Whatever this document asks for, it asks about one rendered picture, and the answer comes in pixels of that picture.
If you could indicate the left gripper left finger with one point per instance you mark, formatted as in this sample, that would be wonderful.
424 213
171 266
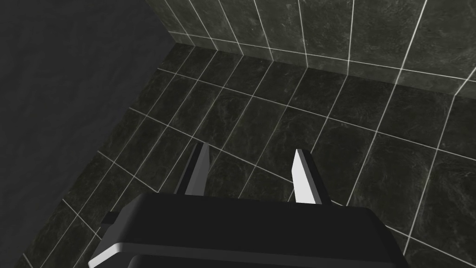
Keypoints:
196 171

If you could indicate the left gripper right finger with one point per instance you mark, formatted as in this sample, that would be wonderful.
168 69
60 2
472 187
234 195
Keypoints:
305 182

